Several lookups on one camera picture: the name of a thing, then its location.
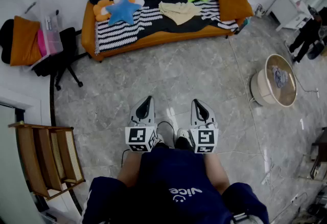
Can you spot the person's left forearm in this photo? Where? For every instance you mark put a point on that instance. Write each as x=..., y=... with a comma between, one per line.
x=130, y=169

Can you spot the blue star pillow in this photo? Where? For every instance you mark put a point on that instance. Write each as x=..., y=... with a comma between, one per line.
x=122, y=12

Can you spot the orange sofa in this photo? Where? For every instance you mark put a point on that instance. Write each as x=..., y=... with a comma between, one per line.
x=120, y=47

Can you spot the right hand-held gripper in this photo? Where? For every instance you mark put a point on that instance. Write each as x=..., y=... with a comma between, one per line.
x=204, y=141

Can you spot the large orange cushion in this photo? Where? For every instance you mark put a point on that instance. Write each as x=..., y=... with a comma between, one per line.
x=233, y=0

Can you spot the flat orange cushion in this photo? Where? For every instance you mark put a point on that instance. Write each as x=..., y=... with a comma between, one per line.
x=24, y=41

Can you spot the black office chair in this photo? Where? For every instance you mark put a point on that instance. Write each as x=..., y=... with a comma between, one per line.
x=64, y=54

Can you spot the person's right white shoe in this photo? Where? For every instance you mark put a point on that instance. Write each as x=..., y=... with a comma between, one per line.
x=182, y=133

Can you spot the grey blue cloth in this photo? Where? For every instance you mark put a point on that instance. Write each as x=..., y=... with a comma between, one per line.
x=279, y=77

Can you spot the clear plastic storage box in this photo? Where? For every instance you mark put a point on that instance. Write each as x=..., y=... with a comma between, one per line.
x=52, y=36

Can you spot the white cabinet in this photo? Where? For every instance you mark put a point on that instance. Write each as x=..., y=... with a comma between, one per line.
x=288, y=10

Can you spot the cream cloth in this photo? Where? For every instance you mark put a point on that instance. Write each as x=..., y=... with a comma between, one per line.
x=180, y=12

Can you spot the person's navy shirt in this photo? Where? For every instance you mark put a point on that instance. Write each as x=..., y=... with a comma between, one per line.
x=173, y=187

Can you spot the person's left white shoe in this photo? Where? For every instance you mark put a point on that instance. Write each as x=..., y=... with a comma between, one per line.
x=159, y=138

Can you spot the person's white shoe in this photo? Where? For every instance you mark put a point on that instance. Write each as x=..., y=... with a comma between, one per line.
x=182, y=133
x=159, y=138

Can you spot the person's right forearm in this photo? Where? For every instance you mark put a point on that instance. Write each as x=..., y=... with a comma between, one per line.
x=217, y=171

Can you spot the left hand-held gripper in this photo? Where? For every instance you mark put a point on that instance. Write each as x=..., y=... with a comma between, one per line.
x=139, y=138

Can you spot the round cream coffee table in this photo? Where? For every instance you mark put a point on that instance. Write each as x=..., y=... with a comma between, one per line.
x=276, y=82

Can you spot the person's black trousers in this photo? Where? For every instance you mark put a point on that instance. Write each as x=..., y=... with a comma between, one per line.
x=182, y=144

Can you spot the orange flower pillow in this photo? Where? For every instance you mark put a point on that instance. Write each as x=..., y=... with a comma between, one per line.
x=100, y=8

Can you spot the wooden rattan rack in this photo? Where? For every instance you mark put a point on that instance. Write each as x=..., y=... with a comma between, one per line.
x=46, y=156

